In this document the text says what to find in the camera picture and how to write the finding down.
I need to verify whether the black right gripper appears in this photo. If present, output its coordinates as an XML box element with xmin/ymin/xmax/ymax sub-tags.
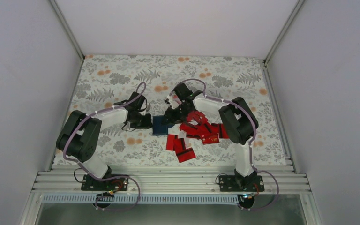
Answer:
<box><xmin>162</xmin><ymin>103</ymin><xmax>192</xmax><ymax>125</ymax></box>

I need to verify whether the navy blue card holder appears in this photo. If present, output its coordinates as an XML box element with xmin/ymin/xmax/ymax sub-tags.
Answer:
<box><xmin>152</xmin><ymin>115</ymin><xmax>174</xmax><ymax>136</ymax></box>

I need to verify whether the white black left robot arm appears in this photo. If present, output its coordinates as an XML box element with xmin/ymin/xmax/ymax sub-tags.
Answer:
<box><xmin>56</xmin><ymin>92</ymin><xmax>152</xmax><ymax>190</ymax></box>

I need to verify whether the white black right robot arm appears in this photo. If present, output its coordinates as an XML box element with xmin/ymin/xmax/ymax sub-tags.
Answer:
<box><xmin>163</xmin><ymin>82</ymin><xmax>259</xmax><ymax>191</ymax></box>

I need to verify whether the red card pile centre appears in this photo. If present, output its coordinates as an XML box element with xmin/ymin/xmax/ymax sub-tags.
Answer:
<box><xmin>180</xmin><ymin>120</ymin><xmax>217</xmax><ymax>139</ymax></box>

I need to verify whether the red card pile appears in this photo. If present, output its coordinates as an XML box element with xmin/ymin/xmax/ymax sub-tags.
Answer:
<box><xmin>180</xmin><ymin>120</ymin><xmax>217</xmax><ymax>139</ymax></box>
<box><xmin>186</xmin><ymin>110</ymin><xmax>209</xmax><ymax>124</ymax></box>

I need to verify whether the red card front left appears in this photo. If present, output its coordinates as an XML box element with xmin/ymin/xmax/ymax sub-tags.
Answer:
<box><xmin>166</xmin><ymin>134</ymin><xmax>178</xmax><ymax>151</ymax></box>

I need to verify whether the red card pile top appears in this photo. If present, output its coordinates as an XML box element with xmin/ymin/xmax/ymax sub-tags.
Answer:
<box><xmin>186</xmin><ymin>110</ymin><xmax>209</xmax><ymax>124</ymax></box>

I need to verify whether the red card front middle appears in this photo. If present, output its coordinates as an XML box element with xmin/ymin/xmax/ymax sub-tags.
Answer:
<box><xmin>173</xmin><ymin>138</ymin><xmax>187</xmax><ymax>155</ymax></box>

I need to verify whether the red card front bottom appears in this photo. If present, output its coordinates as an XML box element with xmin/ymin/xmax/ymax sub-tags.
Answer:
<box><xmin>175</xmin><ymin>148</ymin><xmax>196</xmax><ymax>163</ymax></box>

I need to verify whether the red VIP card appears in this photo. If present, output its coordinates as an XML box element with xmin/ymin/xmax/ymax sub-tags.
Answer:
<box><xmin>201</xmin><ymin>134</ymin><xmax>219</xmax><ymax>145</ymax></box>

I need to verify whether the red card far right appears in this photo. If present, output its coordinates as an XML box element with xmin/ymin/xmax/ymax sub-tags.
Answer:
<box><xmin>217</xmin><ymin>123</ymin><xmax>229</xmax><ymax>139</ymax></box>

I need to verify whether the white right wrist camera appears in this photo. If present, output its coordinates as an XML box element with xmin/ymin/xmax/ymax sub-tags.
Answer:
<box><xmin>165</xmin><ymin>95</ymin><xmax>181</xmax><ymax>109</ymax></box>

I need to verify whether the aluminium front rail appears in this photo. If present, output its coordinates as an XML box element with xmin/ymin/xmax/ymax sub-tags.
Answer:
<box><xmin>32</xmin><ymin>165</ymin><xmax>311</xmax><ymax>194</ymax></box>

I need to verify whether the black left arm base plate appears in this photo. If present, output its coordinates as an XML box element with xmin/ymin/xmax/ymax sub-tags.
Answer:
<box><xmin>81</xmin><ymin>175</ymin><xmax>128</xmax><ymax>191</ymax></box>

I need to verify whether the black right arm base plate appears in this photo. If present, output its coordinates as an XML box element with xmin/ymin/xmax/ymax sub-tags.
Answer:
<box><xmin>216</xmin><ymin>175</ymin><xmax>265</xmax><ymax>192</ymax></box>

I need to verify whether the grey slotted cable duct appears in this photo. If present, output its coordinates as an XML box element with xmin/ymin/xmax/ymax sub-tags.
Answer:
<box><xmin>42</xmin><ymin>193</ymin><xmax>238</xmax><ymax>205</ymax></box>

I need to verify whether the aluminium left corner post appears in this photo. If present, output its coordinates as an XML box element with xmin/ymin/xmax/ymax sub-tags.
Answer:
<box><xmin>48</xmin><ymin>0</ymin><xmax>85</xmax><ymax>62</ymax></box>

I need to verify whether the aluminium corner post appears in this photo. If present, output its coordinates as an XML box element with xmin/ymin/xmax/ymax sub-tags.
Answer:
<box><xmin>263</xmin><ymin>0</ymin><xmax>306</xmax><ymax>66</ymax></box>
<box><xmin>48</xmin><ymin>0</ymin><xmax>85</xmax><ymax>62</ymax></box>

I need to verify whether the aluminium right corner post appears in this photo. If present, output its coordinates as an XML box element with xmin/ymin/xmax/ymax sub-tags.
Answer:
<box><xmin>263</xmin><ymin>0</ymin><xmax>306</xmax><ymax>66</ymax></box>

